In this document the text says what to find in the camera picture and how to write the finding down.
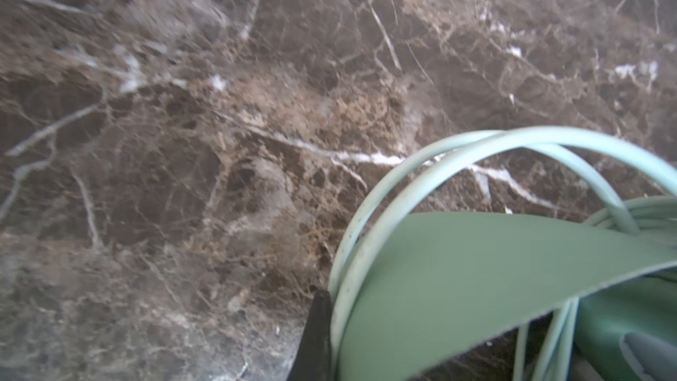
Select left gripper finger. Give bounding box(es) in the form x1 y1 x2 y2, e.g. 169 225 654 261
287 290 331 381

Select mint green headphones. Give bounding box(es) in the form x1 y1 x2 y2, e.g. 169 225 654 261
328 126 676 380

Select mint green headphone cable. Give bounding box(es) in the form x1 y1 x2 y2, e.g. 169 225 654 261
511 195 677 381

